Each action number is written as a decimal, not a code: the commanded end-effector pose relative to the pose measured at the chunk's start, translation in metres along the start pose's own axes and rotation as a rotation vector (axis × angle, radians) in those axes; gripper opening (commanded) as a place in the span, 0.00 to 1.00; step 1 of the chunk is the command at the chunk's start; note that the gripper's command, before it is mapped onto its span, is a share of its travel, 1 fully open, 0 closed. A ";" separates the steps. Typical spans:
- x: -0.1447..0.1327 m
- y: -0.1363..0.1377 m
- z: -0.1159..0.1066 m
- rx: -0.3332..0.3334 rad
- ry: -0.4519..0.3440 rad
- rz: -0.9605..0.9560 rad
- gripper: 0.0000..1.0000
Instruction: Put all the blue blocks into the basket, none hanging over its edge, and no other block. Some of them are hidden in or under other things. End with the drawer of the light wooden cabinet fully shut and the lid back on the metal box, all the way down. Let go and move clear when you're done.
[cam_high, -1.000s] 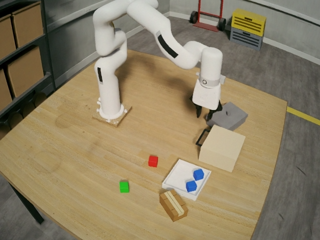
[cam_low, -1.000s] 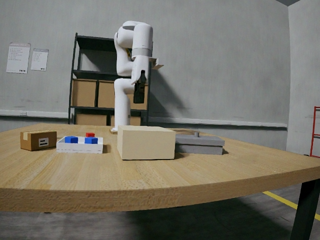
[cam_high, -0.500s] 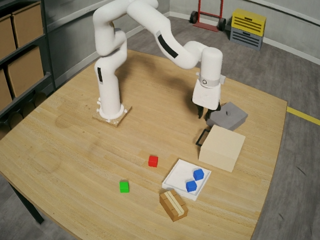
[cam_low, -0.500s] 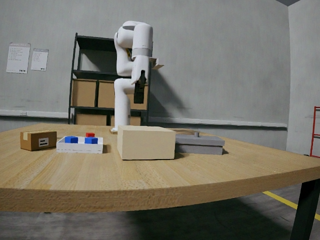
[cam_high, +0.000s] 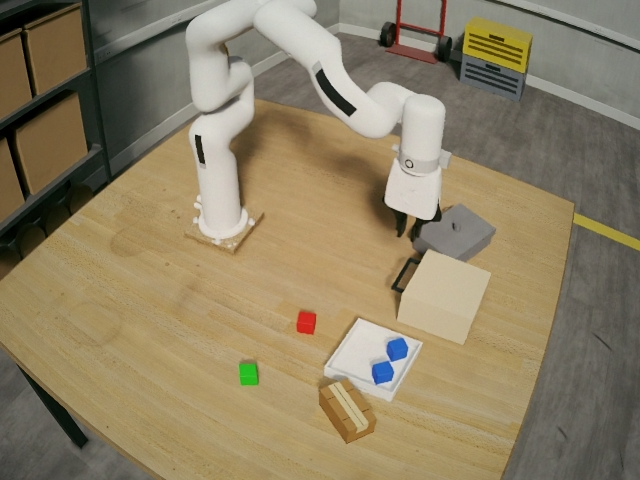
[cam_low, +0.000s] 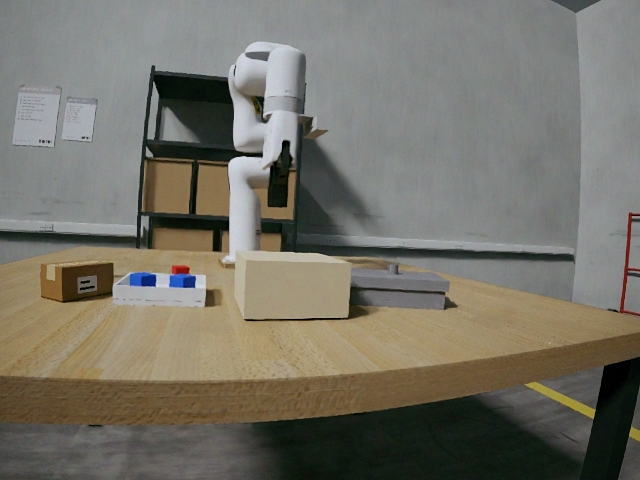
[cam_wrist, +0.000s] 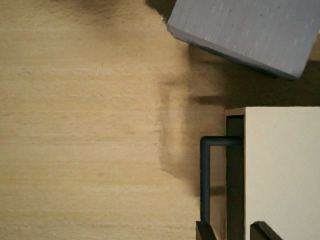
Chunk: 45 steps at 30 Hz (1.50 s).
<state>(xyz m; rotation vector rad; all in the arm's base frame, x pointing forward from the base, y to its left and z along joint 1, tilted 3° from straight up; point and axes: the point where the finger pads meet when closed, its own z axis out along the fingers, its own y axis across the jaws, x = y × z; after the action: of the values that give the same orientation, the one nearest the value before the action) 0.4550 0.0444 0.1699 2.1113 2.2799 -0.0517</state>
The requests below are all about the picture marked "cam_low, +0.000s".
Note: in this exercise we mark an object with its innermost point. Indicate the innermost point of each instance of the red block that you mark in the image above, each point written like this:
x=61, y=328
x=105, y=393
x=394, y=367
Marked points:
x=180, y=270

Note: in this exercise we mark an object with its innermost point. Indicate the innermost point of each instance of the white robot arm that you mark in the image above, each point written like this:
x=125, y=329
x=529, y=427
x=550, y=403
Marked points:
x=283, y=89

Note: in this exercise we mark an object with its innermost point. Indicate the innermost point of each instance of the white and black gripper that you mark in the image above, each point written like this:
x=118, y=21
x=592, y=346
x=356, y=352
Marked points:
x=281, y=134

